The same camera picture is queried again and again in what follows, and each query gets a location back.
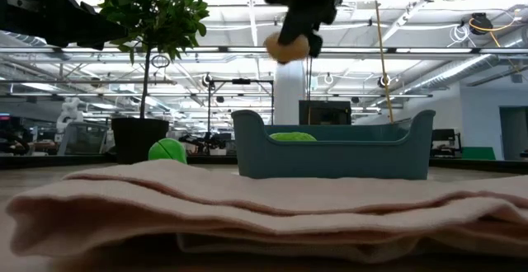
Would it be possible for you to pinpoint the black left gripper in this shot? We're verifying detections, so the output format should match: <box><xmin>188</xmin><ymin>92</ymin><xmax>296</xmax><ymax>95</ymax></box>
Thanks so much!
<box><xmin>24</xmin><ymin>0</ymin><xmax>130</xmax><ymax>51</ymax></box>

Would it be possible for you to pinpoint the brown potato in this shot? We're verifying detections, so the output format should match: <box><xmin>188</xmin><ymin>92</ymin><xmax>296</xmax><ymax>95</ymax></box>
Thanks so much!
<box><xmin>262</xmin><ymin>31</ymin><xmax>311</xmax><ymax>65</ymax></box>

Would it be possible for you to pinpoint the green leafy vegetable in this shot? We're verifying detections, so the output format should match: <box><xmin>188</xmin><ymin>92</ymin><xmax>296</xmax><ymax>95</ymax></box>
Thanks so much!
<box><xmin>268</xmin><ymin>131</ymin><xmax>318</xmax><ymax>143</ymax></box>

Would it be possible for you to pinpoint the green round fruit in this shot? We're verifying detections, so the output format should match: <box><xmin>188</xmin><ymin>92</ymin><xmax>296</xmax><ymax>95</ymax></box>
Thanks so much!
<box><xmin>147</xmin><ymin>137</ymin><xmax>188</xmax><ymax>165</ymax></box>

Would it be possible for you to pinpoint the green leafy plant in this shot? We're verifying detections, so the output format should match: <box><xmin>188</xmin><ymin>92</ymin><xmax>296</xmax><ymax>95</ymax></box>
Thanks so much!
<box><xmin>97</xmin><ymin>0</ymin><xmax>210</xmax><ymax>120</ymax></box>

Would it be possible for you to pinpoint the white robot figure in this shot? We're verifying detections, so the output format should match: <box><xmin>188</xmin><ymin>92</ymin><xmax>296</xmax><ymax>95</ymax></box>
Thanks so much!
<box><xmin>55</xmin><ymin>96</ymin><xmax>84</xmax><ymax>135</ymax></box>

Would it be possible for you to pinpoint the teal plastic container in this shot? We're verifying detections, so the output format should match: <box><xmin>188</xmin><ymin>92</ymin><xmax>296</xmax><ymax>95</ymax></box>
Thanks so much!
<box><xmin>230</xmin><ymin>109</ymin><xmax>436</xmax><ymax>181</ymax></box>

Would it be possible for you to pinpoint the black monitor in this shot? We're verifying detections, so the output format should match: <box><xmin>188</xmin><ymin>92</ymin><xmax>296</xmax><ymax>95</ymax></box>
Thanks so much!
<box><xmin>430</xmin><ymin>128</ymin><xmax>464</xmax><ymax>157</ymax></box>

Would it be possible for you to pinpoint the folded pink towel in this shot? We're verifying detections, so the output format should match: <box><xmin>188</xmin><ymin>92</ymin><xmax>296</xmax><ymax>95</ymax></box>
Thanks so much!
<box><xmin>4</xmin><ymin>158</ymin><xmax>528</xmax><ymax>265</ymax></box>

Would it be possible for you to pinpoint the green panel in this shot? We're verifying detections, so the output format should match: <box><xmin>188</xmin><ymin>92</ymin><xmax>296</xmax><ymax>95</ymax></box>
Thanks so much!
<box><xmin>460</xmin><ymin>146</ymin><xmax>497</xmax><ymax>161</ymax></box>

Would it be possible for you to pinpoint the grey door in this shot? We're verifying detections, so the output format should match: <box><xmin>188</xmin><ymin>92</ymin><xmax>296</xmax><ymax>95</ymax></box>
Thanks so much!
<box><xmin>498</xmin><ymin>106</ymin><xmax>528</xmax><ymax>161</ymax></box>

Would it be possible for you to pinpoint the black stand frame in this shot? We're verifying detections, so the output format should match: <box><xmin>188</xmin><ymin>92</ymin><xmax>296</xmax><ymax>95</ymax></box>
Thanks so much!
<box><xmin>207</xmin><ymin>77</ymin><xmax>275</xmax><ymax>127</ymax></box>

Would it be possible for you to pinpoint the yellow cable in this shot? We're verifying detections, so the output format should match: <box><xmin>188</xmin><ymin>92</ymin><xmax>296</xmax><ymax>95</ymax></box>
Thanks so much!
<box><xmin>372</xmin><ymin>0</ymin><xmax>395</xmax><ymax>124</ymax></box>

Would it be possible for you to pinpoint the black metal table frame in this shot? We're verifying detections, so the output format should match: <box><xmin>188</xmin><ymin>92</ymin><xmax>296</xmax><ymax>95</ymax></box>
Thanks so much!
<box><xmin>0</xmin><ymin>152</ymin><xmax>528</xmax><ymax>175</ymax></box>

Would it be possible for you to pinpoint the black orange cable reel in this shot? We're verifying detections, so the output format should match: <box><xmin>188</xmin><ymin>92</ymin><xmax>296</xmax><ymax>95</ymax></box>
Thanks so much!
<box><xmin>469</xmin><ymin>12</ymin><xmax>495</xmax><ymax>34</ymax></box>

